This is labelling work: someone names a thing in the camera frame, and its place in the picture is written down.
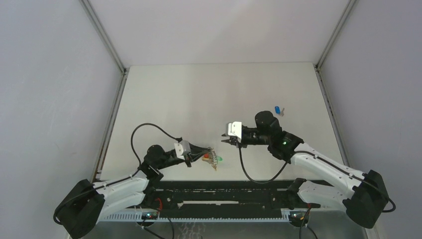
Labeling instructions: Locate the blue tagged key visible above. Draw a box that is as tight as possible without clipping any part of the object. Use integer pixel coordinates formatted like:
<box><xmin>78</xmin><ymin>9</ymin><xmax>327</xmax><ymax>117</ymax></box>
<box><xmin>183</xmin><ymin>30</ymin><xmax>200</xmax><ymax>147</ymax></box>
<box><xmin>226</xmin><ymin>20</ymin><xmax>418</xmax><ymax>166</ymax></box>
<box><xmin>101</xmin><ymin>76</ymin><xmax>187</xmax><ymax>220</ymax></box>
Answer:
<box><xmin>275</xmin><ymin>106</ymin><xmax>285</xmax><ymax>117</ymax></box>

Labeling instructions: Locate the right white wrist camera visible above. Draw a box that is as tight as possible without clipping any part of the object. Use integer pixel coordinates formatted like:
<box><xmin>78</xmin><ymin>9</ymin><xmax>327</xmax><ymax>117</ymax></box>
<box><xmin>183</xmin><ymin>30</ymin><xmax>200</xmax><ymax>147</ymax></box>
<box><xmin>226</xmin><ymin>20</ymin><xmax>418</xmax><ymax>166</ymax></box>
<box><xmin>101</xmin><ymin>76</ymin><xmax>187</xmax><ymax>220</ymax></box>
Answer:
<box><xmin>225</xmin><ymin>121</ymin><xmax>242</xmax><ymax>139</ymax></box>

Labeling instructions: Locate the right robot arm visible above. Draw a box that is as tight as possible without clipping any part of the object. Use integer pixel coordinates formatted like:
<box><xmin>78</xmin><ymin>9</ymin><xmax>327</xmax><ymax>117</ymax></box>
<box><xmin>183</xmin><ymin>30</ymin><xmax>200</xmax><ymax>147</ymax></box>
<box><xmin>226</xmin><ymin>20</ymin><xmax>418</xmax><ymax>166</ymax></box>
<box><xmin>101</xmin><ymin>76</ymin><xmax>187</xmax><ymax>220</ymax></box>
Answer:
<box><xmin>222</xmin><ymin>111</ymin><xmax>396</xmax><ymax>229</ymax></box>

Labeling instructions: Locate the right green circuit board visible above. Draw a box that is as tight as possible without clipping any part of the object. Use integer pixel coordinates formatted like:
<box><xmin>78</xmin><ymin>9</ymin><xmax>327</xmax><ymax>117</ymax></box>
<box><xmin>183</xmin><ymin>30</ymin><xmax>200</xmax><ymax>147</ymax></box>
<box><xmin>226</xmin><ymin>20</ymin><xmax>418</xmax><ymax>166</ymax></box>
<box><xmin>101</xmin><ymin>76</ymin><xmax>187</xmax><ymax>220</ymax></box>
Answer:
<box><xmin>288</xmin><ymin>211</ymin><xmax>309</xmax><ymax>228</ymax></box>

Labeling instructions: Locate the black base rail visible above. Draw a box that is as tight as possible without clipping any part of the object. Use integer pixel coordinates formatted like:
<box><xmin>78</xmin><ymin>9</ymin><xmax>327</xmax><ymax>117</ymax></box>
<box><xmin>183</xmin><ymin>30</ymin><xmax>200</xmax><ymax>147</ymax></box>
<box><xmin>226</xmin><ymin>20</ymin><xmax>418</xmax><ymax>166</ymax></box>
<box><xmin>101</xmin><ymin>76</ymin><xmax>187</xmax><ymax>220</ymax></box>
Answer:
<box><xmin>135</xmin><ymin>180</ymin><xmax>321</xmax><ymax>217</ymax></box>

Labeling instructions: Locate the green circuit board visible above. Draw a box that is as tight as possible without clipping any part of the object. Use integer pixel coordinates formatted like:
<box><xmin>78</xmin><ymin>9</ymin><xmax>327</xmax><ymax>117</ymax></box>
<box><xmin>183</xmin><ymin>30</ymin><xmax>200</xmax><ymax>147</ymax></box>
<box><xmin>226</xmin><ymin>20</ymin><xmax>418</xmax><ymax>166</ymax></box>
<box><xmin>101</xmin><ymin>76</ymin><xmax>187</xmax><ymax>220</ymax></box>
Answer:
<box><xmin>141</xmin><ymin>212</ymin><xmax>159</xmax><ymax>220</ymax></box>
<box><xmin>288</xmin><ymin>211</ymin><xmax>309</xmax><ymax>228</ymax></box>

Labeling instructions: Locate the metal key organizer ring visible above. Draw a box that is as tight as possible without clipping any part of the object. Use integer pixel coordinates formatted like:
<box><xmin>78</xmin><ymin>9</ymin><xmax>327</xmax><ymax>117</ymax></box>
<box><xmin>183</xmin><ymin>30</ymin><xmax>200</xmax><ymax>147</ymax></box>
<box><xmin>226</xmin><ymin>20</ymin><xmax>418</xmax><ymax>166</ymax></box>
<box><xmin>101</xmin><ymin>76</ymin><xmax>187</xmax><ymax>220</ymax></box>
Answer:
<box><xmin>202</xmin><ymin>147</ymin><xmax>223</xmax><ymax>172</ymax></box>

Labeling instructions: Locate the white slotted cable duct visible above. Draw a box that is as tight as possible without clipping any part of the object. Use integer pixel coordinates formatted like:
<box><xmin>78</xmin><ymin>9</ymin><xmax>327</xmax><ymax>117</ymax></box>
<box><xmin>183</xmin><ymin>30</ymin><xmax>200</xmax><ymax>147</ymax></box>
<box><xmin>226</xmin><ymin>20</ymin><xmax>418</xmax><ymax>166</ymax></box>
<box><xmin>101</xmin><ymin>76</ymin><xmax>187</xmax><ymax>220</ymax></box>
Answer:
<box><xmin>99</xmin><ymin>210</ymin><xmax>291</xmax><ymax>223</ymax></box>

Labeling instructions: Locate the left black camera cable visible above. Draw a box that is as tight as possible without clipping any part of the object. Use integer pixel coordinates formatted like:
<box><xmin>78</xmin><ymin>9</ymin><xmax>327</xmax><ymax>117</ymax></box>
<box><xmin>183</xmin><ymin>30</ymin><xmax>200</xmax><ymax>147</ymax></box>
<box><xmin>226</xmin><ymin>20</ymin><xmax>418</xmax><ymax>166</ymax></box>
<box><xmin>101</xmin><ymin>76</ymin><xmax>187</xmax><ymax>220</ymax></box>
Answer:
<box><xmin>53</xmin><ymin>123</ymin><xmax>183</xmax><ymax>226</ymax></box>

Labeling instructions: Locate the left green circuit board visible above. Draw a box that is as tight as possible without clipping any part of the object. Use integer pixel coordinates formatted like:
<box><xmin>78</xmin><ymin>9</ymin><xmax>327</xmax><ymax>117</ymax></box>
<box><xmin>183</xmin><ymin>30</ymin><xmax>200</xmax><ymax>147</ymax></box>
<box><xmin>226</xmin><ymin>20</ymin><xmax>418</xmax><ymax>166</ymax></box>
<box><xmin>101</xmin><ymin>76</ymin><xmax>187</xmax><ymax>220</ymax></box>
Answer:
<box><xmin>141</xmin><ymin>212</ymin><xmax>159</xmax><ymax>220</ymax></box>

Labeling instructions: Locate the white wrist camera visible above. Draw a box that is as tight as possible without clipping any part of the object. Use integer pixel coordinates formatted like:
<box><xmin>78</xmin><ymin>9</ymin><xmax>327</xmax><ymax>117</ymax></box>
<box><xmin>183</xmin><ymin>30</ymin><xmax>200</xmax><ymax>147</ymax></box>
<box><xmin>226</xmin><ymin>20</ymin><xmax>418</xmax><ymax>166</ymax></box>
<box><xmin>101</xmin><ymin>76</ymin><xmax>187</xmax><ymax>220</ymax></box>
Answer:
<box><xmin>174</xmin><ymin>140</ymin><xmax>191</xmax><ymax>159</ymax></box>
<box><xmin>225</xmin><ymin>121</ymin><xmax>242</xmax><ymax>139</ymax></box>

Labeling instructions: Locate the black camera cable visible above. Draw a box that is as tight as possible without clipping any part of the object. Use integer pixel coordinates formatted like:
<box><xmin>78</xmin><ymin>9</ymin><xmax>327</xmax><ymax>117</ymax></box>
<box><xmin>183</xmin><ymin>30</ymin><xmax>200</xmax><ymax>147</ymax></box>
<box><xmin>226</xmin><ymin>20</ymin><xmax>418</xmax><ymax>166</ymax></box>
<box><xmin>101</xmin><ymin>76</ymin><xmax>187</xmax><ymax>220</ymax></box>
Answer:
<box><xmin>238</xmin><ymin>146</ymin><xmax>396</xmax><ymax>213</ymax></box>
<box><xmin>53</xmin><ymin>123</ymin><xmax>183</xmax><ymax>226</ymax></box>

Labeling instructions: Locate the right black camera cable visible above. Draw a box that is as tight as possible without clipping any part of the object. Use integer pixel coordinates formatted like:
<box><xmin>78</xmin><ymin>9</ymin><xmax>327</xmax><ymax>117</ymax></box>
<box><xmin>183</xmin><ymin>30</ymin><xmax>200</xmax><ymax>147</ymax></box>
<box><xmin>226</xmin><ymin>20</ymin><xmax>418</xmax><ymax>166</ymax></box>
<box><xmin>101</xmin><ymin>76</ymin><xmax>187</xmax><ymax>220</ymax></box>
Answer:
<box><xmin>238</xmin><ymin>146</ymin><xmax>396</xmax><ymax>213</ymax></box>

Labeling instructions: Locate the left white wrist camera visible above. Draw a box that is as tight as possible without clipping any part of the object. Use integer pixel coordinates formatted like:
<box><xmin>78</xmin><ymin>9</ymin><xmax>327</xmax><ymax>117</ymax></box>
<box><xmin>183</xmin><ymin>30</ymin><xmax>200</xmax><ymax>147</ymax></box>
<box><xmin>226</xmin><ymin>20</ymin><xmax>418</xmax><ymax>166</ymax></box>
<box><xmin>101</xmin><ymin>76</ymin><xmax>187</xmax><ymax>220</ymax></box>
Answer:
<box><xmin>174</xmin><ymin>140</ymin><xmax>191</xmax><ymax>159</ymax></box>

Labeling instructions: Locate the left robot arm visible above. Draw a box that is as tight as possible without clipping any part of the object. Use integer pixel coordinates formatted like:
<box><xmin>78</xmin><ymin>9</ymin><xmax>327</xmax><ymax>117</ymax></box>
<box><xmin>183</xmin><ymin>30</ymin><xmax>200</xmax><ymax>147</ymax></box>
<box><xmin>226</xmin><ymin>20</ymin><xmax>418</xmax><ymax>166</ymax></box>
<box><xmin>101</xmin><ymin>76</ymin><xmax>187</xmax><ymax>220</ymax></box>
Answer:
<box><xmin>53</xmin><ymin>140</ymin><xmax>219</xmax><ymax>239</ymax></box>

